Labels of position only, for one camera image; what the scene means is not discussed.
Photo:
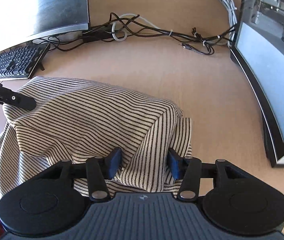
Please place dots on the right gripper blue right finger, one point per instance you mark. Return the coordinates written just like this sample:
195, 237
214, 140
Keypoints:
188, 170

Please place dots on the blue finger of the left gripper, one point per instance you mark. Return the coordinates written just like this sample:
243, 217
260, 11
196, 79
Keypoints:
16, 99

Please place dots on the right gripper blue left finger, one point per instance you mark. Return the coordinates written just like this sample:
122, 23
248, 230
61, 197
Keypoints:
100, 169

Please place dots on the striped beige long-sleeve shirt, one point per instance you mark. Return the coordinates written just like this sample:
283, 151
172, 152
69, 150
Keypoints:
78, 119

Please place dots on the black mechanical keyboard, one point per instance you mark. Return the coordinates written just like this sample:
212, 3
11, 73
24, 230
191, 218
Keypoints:
22, 62

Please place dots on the black curved monitor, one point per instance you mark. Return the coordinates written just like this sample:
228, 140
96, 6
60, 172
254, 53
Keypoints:
26, 20

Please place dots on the white glass-panel PC case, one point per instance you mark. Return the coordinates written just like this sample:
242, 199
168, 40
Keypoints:
258, 48

